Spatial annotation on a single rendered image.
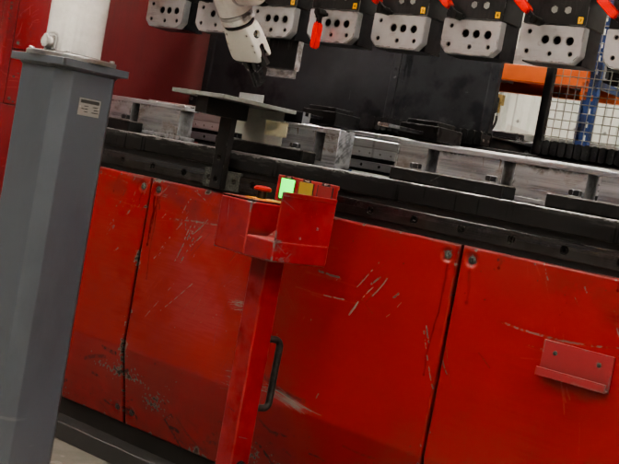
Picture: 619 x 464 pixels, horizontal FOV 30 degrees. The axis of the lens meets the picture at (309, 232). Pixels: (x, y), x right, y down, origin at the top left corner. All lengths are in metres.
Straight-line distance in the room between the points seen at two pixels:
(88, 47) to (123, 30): 1.25
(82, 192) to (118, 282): 0.68
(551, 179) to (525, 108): 5.00
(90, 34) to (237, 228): 0.51
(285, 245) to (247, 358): 0.28
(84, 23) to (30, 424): 0.85
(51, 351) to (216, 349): 0.50
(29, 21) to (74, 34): 1.04
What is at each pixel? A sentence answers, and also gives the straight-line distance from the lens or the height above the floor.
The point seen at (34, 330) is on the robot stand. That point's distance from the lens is 2.48.
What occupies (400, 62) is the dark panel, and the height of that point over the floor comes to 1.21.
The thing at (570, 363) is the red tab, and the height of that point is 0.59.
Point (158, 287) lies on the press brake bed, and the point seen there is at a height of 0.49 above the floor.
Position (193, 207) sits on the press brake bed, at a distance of 2.93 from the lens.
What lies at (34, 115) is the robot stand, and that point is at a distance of 2.47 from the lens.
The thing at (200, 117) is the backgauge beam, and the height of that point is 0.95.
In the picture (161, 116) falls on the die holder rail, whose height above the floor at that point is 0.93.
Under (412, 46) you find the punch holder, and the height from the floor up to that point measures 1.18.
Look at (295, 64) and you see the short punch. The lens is 2.95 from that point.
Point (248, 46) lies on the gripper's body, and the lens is 2.85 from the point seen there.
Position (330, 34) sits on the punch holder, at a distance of 2.85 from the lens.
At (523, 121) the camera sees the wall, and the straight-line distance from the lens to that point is 7.46.
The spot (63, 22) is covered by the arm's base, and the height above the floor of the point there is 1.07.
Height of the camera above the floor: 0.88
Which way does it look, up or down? 3 degrees down
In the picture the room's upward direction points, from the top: 10 degrees clockwise
